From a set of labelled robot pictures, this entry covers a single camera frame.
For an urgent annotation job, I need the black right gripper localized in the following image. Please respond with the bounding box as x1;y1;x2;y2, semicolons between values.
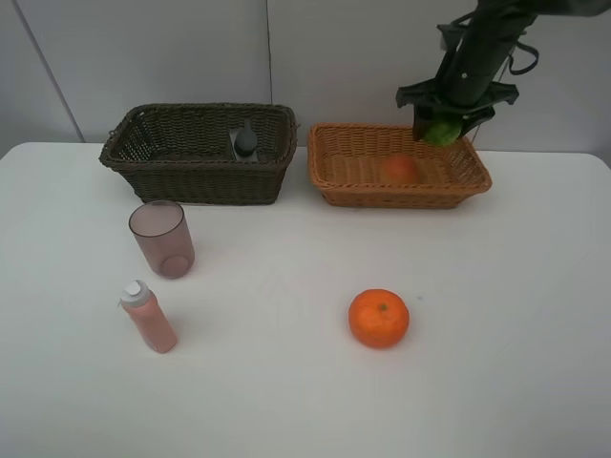
395;80;518;141

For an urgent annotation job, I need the green lime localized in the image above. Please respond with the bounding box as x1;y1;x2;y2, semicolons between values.
423;119;462;147

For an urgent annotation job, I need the round brown bread bun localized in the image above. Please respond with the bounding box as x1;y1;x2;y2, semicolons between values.
380;154;420;185

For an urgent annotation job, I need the dark packaged bottle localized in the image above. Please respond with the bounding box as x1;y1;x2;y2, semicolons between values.
229;119;258;163

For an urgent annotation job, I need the orange mandarin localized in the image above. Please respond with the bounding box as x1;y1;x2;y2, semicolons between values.
348;289;411;349

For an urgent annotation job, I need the translucent pink cup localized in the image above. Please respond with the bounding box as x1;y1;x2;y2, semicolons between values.
128;200;195;280

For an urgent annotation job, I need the pink bottle white cap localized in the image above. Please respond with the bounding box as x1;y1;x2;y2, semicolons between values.
118;280;178;354

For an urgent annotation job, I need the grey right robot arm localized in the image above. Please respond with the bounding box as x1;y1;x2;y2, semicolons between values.
395;1;610;144

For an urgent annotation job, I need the orange wicker basket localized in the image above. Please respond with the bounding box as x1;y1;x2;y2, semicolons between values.
307;123;492;209

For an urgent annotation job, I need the dark brown wicker basket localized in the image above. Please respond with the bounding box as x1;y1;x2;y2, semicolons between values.
99;103;297;205

